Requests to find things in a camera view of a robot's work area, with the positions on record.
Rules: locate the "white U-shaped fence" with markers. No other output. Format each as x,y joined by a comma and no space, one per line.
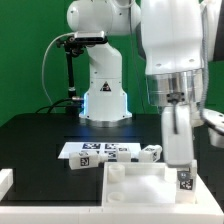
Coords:
101,215

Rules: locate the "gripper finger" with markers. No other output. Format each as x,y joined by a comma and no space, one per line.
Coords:
186,173

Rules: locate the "black camera stand pole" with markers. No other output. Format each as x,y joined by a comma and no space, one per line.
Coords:
72,110

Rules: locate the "black camera on stand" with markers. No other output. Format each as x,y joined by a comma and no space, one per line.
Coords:
80,39

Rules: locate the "white square tabletop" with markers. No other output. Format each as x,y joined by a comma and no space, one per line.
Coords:
153,185

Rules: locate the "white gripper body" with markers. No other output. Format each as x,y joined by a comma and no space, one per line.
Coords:
177,137

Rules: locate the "white marker sheet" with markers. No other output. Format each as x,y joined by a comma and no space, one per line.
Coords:
99,147

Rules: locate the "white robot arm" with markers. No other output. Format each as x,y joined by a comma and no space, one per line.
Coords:
177,39

